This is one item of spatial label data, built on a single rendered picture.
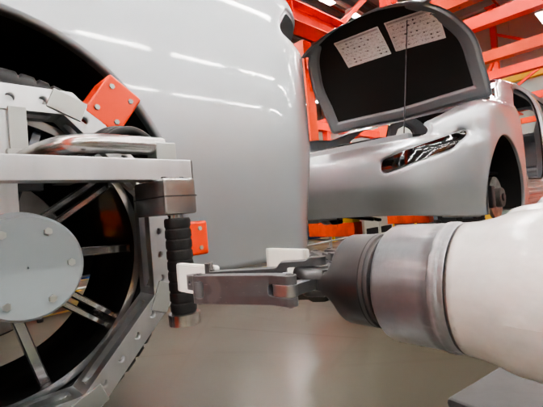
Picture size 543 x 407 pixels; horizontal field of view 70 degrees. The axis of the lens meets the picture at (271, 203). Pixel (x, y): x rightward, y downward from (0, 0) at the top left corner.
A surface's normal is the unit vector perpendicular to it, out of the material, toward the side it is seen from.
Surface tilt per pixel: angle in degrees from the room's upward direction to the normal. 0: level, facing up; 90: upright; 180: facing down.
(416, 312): 100
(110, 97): 90
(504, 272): 67
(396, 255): 55
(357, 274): 72
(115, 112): 90
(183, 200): 90
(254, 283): 90
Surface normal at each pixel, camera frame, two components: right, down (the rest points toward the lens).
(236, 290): -0.37, 0.01
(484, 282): -0.91, -0.18
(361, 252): -0.56, -0.68
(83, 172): 0.69, -0.07
